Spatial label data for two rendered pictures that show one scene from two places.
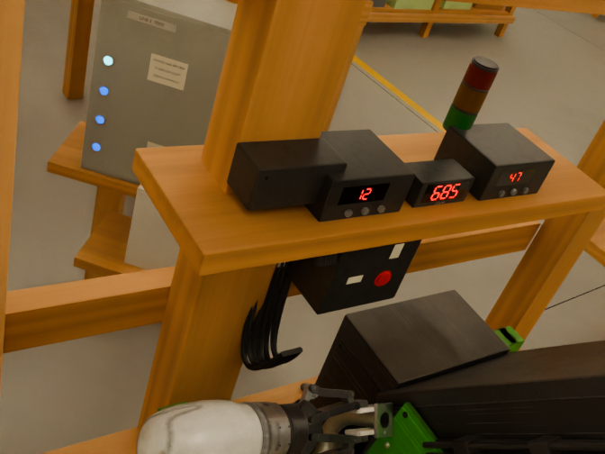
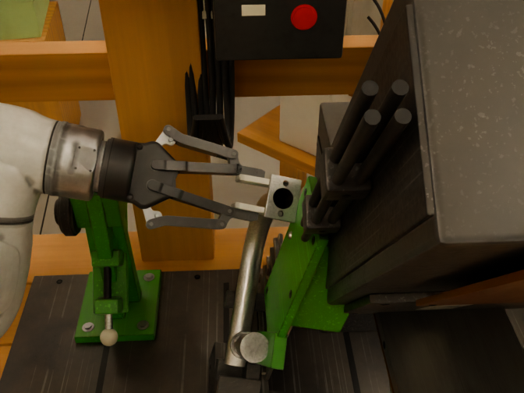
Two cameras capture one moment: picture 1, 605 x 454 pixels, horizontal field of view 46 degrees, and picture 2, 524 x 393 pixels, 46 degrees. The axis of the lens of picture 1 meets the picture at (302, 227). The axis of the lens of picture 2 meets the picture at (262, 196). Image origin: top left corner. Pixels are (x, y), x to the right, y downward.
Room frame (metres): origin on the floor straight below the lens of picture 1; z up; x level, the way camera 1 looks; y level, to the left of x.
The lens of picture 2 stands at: (0.36, -0.60, 1.73)
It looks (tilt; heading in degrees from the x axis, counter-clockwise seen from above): 39 degrees down; 40
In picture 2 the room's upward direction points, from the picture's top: straight up
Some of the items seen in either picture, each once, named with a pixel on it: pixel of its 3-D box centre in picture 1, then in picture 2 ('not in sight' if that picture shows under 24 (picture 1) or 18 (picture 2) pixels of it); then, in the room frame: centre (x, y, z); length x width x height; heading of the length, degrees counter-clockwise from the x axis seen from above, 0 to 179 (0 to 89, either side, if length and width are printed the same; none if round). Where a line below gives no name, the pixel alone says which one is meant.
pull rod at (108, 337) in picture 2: not in sight; (108, 323); (0.70, -0.01, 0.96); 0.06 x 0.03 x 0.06; 42
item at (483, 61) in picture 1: (481, 74); not in sight; (1.23, -0.20, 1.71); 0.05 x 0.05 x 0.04
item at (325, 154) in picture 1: (287, 173); not in sight; (0.89, 0.05, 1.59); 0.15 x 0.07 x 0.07; 132
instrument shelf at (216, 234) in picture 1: (402, 183); not in sight; (1.12, -0.14, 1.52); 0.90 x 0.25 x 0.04; 132
